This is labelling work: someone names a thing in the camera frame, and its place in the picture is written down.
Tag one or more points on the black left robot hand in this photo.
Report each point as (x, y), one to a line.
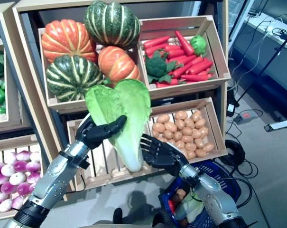
(98, 133)

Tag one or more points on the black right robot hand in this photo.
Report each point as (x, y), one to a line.
(162, 154)

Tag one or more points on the blue plastic shopping basket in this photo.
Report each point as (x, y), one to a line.
(234, 187)

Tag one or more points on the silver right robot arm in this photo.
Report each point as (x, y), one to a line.
(212, 190)

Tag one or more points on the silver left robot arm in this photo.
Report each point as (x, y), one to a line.
(50, 180)

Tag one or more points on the light wooden slatted crate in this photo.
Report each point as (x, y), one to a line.
(215, 128)
(12, 99)
(101, 164)
(15, 142)
(214, 47)
(67, 105)

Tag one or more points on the red tomato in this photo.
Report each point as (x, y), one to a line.
(171, 205)

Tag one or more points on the dark green striped pumpkin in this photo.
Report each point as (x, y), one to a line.
(72, 78)
(111, 23)

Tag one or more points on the orange-red plastic carrot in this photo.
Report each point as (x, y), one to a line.
(175, 53)
(194, 77)
(182, 58)
(184, 42)
(174, 82)
(173, 47)
(162, 84)
(156, 42)
(203, 73)
(186, 67)
(155, 50)
(200, 67)

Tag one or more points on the orange striped pumpkin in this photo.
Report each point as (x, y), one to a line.
(67, 40)
(117, 64)

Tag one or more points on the grey robot torso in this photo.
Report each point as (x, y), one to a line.
(124, 226)

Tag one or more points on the white table leg with caster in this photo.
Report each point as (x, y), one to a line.
(280, 124)

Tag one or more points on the black slanted stand pole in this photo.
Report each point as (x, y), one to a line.
(274, 52)

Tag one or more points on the glass door fridge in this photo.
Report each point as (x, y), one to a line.
(235, 14)

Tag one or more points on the white top counter desk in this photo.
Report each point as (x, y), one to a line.
(264, 31)

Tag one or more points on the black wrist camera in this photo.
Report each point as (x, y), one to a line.
(84, 162)

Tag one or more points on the grey power strip red switch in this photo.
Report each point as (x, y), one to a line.
(245, 116)

